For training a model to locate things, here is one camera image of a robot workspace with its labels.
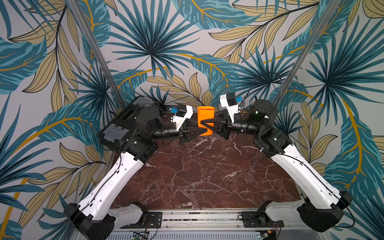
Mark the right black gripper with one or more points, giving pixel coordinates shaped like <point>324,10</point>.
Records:
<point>225,126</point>

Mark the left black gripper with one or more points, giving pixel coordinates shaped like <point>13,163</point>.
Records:
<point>185,132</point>

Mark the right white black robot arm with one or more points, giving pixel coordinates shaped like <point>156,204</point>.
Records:
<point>323,205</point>

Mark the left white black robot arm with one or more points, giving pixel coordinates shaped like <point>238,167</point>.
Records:
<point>134,133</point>

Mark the black plastic toolbox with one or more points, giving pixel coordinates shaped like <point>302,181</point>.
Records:
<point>115,134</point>

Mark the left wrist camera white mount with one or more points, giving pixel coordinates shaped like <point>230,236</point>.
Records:
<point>181,113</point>

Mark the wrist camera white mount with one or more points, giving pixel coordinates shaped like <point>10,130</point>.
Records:
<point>230,102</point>
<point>181,113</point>

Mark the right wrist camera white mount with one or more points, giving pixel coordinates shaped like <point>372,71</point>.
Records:
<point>230,102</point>

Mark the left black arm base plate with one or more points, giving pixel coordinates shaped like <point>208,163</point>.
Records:
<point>149,220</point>

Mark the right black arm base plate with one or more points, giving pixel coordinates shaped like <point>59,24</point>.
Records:
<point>258,220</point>

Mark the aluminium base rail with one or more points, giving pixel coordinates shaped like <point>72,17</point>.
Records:
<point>216,224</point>

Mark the left aluminium frame post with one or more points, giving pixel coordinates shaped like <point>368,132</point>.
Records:
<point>89,36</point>

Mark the aluminium frame post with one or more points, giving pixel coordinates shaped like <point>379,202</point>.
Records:
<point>313,37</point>
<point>89,36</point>

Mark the right aluminium frame post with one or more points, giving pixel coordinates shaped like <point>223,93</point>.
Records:
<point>313,37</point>

